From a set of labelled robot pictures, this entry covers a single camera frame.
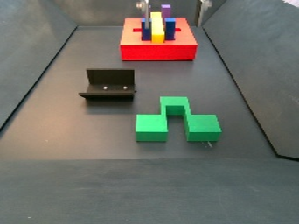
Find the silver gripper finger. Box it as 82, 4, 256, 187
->
137, 0, 150, 29
197, 0, 213, 27

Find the green stepped bridge block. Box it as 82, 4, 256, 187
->
135, 96, 222, 142

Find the red base board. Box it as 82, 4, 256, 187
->
119, 17, 198, 61

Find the yellow long bar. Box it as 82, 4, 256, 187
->
151, 12, 165, 44

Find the purple post right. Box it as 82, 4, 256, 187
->
162, 4, 173, 18

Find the blue post left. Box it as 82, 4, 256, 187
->
142, 18, 153, 41

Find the blue post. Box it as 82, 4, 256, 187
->
142, 18, 153, 41
165, 17, 175, 40

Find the blue post right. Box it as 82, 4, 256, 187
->
165, 17, 175, 40

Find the black angle bracket fixture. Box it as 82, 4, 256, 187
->
79, 68, 137, 100

